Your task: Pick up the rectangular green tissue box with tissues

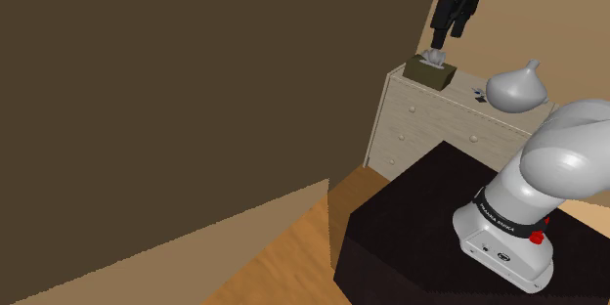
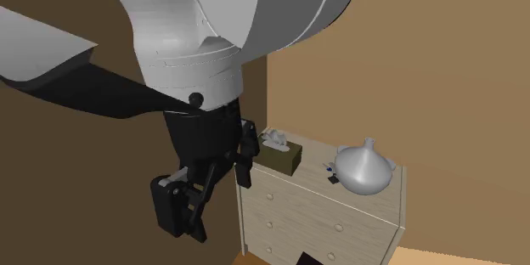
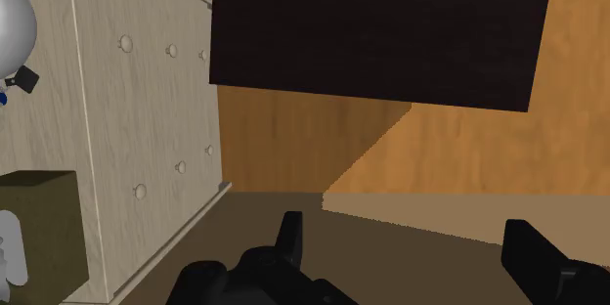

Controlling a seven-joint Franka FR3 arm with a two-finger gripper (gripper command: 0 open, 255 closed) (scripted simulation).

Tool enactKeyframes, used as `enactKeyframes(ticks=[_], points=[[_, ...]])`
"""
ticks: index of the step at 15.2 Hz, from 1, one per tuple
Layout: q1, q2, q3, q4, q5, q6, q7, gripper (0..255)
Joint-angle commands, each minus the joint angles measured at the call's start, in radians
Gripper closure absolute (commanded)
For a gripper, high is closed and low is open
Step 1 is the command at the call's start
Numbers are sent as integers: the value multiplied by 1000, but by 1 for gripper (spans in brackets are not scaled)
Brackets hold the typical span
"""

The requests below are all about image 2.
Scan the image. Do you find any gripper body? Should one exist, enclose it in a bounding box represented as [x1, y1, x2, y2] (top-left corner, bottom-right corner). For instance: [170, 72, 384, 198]
[162, 99, 243, 175]

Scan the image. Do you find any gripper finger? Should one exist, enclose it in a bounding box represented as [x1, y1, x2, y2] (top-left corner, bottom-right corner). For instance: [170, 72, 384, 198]
[234, 119, 262, 190]
[149, 160, 219, 244]

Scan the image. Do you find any olive green tissue box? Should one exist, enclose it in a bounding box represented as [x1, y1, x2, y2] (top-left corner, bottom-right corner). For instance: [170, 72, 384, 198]
[252, 127, 304, 178]

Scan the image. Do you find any light wooden chest of drawers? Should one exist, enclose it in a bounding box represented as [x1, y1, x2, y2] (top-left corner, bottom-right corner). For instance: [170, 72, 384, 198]
[234, 127, 408, 265]

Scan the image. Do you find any white flask-shaped vase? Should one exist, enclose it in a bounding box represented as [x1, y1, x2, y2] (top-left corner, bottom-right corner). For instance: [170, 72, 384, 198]
[334, 137, 398, 196]

